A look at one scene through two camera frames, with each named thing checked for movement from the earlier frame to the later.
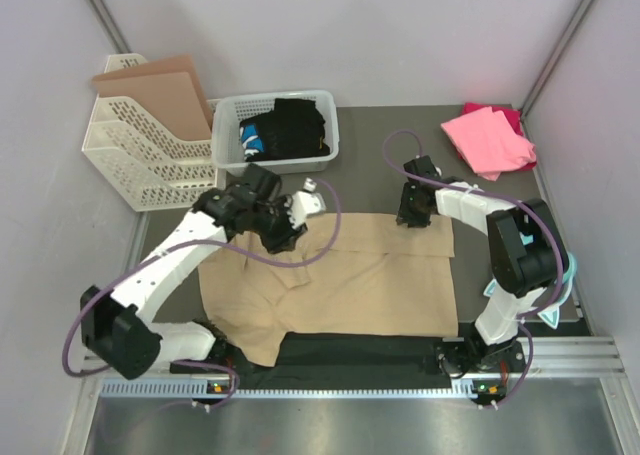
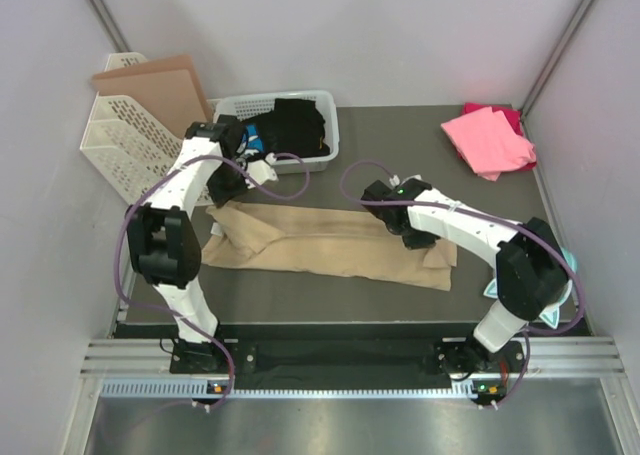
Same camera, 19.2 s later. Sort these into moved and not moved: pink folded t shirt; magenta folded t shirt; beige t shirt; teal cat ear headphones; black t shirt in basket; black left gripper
Moved: beige t shirt; black left gripper
Not moved: teal cat ear headphones; pink folded t shirt; magenta folded t shirt; black t shirt in basket
